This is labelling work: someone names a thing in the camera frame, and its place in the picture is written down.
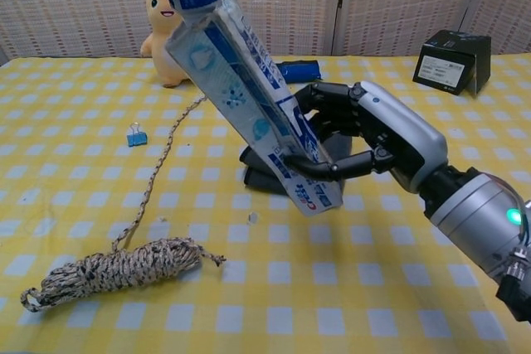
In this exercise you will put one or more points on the white woven folding screen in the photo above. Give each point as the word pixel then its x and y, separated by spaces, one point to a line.
pixel 373 1

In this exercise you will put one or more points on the dark grey folded cloth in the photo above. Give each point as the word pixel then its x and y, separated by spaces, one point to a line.
pixel 261 177

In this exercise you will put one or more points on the blue binder clip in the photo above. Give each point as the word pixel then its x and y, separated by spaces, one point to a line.
pixel 137 138

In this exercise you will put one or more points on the black cardboard box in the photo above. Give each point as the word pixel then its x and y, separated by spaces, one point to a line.
pixel 444 68

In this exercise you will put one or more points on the blue white toothpaste box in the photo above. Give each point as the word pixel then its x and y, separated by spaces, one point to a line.
pixel 249 93

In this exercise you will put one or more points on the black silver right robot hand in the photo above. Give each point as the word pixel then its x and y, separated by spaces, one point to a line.
pixel 398 130

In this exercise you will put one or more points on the large white paper scrap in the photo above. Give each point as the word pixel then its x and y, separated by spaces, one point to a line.
pixel 252 217

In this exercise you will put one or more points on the orange plush toy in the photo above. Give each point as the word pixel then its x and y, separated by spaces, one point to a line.
pixel 159 51

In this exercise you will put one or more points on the yellow white checkered tablecloth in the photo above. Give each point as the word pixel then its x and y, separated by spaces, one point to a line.
pixel 290 287

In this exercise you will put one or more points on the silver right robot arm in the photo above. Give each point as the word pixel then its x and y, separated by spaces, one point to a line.
pixel 477 213

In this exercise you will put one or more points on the blue foil packet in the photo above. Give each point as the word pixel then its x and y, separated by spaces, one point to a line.
pixel 300 72

